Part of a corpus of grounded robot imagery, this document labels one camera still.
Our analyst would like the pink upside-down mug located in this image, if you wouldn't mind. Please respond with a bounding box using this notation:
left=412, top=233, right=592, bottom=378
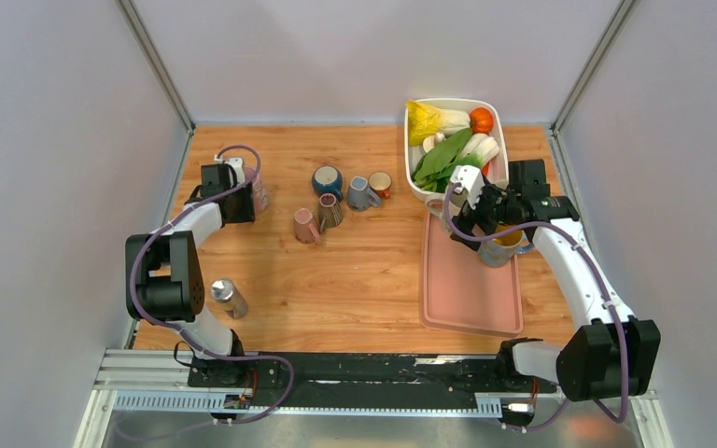
left=243, top=165, right=270, bottom=217

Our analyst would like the blue butterfly mug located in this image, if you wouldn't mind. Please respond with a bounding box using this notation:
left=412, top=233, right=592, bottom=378
left=477, top=230, right=534, bottom=268

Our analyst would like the dark blue round mug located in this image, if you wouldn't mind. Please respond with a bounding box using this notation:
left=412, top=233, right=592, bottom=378
left=311, top=165, right=344, bottom=202

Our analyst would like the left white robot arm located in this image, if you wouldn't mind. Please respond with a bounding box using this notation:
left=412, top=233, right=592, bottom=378
left=125, top=163, right=260, bottom=387

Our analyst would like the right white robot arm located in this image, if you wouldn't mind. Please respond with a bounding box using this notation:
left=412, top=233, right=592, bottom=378
left=446, top=160, right=661, bottom=401

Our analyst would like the small pink dotted mug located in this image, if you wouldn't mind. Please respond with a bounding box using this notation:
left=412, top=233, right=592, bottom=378
left=293, top=208, right=322, bottom=245

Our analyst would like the small brown mug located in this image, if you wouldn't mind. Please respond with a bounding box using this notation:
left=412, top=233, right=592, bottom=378
left=317, top=193, right=343, bottom=232

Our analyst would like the orange small mug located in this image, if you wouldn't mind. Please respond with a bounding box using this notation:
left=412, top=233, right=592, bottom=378
left=368, top=171, right=392, bottom=200

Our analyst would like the grey-blue dotted mug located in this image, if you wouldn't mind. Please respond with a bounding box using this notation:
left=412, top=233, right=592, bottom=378
left=346, top=176, right=382, bottom=212

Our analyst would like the white bok choy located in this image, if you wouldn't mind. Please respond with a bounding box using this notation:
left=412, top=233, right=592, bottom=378
left=455, top=133, right=500, bottom=168

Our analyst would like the green leafy vegetable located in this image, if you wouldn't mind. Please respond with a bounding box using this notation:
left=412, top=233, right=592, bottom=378
left=412, top=128, right=482, bottom=191

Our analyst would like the silver metal bottle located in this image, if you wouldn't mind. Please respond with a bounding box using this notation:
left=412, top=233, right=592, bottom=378
left=210, top=278, right=248, bottom=319

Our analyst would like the small orange pumpkin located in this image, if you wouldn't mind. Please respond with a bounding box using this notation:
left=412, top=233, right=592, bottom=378
left=469, top=107, right=495, bottom=134

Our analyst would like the white vegetable bin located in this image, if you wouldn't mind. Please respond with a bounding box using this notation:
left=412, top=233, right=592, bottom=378
left=404, top=98, right=509, bottom=201

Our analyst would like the white mushroom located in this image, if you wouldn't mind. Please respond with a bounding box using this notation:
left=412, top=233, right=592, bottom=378
left=422, top=133, right=446, bottom=153

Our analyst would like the pink plastic tray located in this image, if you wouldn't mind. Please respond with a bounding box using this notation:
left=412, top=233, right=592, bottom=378
left=419, top=214, right=524, bottom=337

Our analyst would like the yellow napa cabbage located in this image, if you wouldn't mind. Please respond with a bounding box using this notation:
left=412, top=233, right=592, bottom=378
left=406, top=100, right=471, bottom=146

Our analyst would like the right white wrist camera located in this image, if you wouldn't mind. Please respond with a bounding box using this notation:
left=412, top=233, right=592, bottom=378
left=449, top=165, right=485, bottom=209

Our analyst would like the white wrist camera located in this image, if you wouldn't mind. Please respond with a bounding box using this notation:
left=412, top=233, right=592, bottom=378
left=449, top=165, right=485, bottom=209
left=214, top=156, right=246, bottom=187

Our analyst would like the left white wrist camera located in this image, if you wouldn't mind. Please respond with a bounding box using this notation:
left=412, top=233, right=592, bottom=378
left=214, top=156, right=246, bottom=187

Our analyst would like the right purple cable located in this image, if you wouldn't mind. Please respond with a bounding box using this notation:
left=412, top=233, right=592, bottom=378
left=443, top=182, right=632, bottom=433

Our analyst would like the purple cable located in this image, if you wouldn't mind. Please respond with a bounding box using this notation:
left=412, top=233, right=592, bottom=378
left=128, top=144, right=295, bottom=427
left=443, top=182, right=632, bottom=433

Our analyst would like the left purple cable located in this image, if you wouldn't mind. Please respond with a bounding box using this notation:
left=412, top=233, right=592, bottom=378
left=128, top=144, right=295, bottom=427

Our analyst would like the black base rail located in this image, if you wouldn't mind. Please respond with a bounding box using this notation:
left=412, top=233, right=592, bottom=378
left=187, top=352, right=555, bottom=411

